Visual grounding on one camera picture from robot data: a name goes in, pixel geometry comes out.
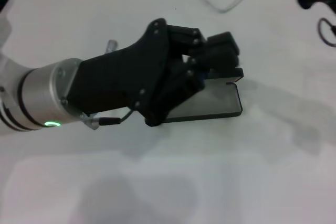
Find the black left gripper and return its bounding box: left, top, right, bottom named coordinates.
left=62, top=18, right=175, bottom=128

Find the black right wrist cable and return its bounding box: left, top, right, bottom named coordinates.
left=317, top=17, right=336, bottom=47

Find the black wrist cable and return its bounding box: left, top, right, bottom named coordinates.
left=317, top=17, right=336, bottom=47
left=80, top=108, right=135, bottom=131

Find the black glasses case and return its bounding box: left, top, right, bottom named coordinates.
left=162, top=66, right=244, bottom=124

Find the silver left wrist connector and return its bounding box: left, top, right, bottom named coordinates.
left=106, top=39, right=119, bottom=54

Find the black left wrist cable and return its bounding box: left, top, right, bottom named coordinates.
left=80, top=108, right=135, bottom=131

